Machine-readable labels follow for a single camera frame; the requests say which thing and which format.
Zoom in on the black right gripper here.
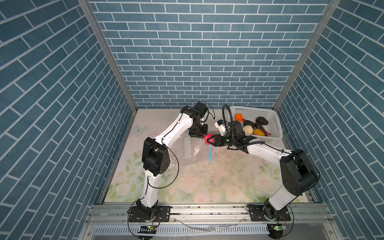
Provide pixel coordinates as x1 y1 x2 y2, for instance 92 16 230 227
206 134 237 147

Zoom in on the pink toy fruit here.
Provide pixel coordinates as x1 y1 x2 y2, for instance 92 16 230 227
204 134 215 145

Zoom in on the clear zip top bag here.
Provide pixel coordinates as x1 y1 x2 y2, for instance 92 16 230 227
170 132 213 166

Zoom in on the cream toy bun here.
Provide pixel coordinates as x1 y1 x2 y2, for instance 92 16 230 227
243 125 254 135

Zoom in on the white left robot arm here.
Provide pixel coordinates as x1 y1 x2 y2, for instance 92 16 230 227
137 102 208 210

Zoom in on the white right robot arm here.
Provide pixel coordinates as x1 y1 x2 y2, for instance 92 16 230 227
204 134 321 221

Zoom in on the dark brown toy food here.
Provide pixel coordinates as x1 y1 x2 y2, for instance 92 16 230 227
243 120 255 128

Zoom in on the orange toy fruit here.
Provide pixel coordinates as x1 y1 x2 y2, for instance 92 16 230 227
235 114 244 122

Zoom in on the yellow toy fruit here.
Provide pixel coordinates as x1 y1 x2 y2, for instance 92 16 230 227
253 129 265 136

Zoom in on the white plastic basket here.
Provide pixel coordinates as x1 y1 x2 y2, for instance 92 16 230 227
230 106 283 143

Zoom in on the red toy chili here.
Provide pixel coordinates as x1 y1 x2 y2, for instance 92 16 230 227
261 124 272 136

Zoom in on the dark toy avocado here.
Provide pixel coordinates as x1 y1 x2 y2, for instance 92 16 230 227
256 117 269 125

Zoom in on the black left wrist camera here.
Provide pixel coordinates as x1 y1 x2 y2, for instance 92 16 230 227
193 101 208 119

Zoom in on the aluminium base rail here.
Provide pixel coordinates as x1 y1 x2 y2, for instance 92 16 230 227
80 203 342 240

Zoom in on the aluminium left corner post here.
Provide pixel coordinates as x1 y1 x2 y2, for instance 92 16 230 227
78 0 138 115

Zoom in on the aluminium corner post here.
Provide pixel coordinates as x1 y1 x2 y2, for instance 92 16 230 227
273 0 341 112
78 0 138 115

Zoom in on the aluminium right corner post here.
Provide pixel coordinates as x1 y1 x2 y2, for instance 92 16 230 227
273 0 341 112

